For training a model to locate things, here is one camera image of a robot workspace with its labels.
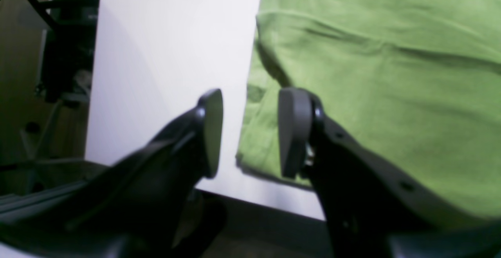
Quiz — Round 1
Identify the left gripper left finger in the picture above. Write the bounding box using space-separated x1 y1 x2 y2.
1 88 223 258

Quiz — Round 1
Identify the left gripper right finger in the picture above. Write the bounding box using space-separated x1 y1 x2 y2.
278 87 501 258

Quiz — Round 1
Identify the green T-shirt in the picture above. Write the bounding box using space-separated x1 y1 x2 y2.
236 0 501 218

